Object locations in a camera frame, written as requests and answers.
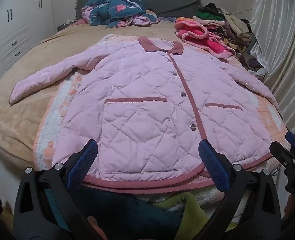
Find white satin curtain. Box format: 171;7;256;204
249;0;295;140

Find pile of folded clothes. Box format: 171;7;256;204
192;2;256;53

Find dark patterned pillow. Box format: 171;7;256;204
160;16;181;23

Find pink fleece blanket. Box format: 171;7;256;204
174;17;236;60

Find white wardrobe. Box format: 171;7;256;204
0;0;56;90

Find grey padded headboard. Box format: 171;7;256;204
75;0;202;18

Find dark cloth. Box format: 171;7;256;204
57;22;74;32

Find person's green garment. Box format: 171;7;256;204
152;192;236;240

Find pink quilted jacket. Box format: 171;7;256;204
9;36;280;188

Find orange plaid cloud blanket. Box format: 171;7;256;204
34;34;291;205

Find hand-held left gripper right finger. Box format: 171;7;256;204
198;139;284;240

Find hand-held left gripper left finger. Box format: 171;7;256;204
13;139;101;240

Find teal flamingo print duvet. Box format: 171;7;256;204
81;0;161;28

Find bed with beige sheet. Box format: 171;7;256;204
0;17;288;178

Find thin wall cable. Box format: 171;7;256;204
229;8;252;15

